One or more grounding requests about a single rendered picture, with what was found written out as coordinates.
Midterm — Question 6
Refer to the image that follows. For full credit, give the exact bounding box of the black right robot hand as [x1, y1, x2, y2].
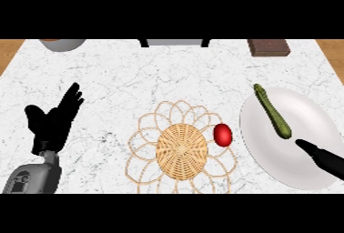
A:
[294, 138, 344, 181]

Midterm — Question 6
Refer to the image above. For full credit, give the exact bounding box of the white plate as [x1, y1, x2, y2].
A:
[239, 86, 344, 191]

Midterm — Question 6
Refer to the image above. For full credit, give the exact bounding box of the grey bowl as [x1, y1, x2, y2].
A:
[38, 38, 87, 53]

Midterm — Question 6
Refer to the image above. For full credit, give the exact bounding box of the woven wicker placemat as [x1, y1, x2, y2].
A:
[124, 99, 239, 195]

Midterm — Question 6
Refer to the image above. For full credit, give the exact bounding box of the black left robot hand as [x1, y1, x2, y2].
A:
[24, 82, 86, 157]

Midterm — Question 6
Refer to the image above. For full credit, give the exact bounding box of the red tomato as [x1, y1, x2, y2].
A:
[213, 123, 233, 148]

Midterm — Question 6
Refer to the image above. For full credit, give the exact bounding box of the green squash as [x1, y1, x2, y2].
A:
[252, 83, 292, 140]

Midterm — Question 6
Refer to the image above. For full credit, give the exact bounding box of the brown block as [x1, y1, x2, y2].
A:
[247, 38, 292, 57]

